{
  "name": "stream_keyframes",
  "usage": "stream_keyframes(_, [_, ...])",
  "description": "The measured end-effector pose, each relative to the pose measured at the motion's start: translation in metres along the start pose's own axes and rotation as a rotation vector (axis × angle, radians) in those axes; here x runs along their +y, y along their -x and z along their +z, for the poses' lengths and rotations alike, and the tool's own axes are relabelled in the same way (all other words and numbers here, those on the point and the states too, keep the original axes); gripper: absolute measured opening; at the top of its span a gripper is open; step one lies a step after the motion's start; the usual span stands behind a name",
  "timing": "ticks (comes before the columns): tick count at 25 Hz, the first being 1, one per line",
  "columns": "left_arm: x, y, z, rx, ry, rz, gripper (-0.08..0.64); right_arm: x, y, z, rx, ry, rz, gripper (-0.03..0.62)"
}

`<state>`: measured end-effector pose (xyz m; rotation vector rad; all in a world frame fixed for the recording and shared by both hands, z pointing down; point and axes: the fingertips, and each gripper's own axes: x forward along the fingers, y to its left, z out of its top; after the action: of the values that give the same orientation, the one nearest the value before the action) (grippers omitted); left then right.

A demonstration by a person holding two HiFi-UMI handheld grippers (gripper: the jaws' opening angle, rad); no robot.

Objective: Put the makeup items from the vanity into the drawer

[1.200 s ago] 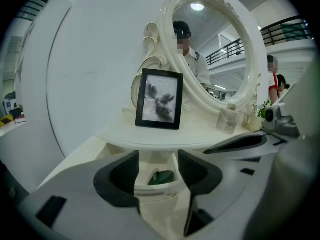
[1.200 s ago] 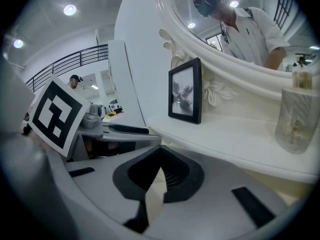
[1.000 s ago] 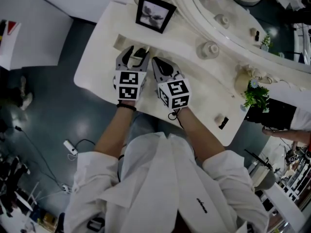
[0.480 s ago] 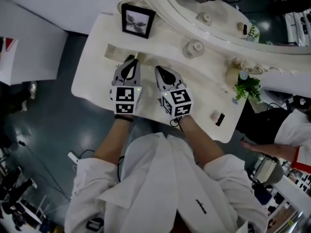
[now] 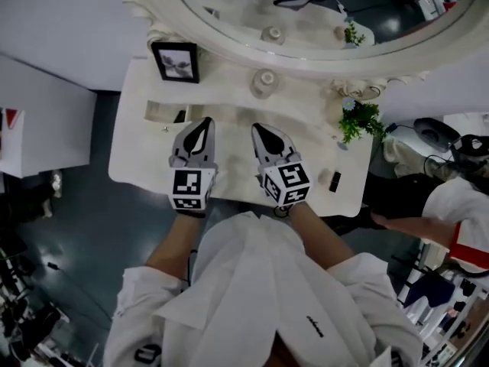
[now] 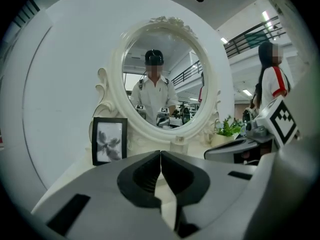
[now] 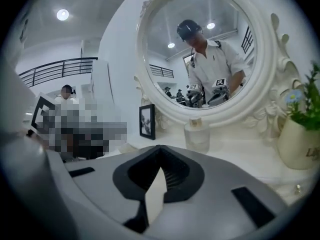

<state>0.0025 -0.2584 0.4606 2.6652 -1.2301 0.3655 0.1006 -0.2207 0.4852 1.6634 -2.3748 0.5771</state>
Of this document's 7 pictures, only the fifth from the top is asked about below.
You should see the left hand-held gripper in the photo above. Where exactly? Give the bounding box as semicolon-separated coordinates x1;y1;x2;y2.
167;117;219;212

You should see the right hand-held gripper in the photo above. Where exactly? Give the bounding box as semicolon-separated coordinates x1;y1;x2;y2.
251;123;313;208

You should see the small white vanity drawer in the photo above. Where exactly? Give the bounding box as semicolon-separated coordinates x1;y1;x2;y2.
144;99;192;133

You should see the person's right forearm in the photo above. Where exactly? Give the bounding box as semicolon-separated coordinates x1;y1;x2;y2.
288;200;356;271

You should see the person's left forearm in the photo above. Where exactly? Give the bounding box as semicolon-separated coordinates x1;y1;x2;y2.
146;209;209;282

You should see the white vanity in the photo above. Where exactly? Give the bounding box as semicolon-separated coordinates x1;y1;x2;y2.
108;57;383;218

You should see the green plant with blue flower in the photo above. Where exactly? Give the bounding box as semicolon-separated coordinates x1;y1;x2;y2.
337;97;387;145

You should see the beige cloth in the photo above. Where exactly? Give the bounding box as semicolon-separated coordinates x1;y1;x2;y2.
383;138;458;185

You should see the person's white shirt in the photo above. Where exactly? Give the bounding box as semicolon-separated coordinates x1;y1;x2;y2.
102;210;425;367

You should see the black bag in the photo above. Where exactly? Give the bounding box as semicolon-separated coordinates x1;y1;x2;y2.
361;172;444;237

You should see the white cabinet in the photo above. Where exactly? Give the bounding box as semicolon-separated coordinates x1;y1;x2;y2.
0;54;97;179

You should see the grey headset device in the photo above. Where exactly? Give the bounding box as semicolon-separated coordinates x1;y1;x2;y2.
413;117;460;153

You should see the black headset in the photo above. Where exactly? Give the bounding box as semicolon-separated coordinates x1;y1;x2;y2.
450;134;489;162

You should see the black picture frame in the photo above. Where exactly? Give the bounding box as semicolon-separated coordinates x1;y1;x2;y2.
151;41;201;85

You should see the oval mirror with white frame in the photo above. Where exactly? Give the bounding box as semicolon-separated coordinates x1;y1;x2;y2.
121;0;489;91

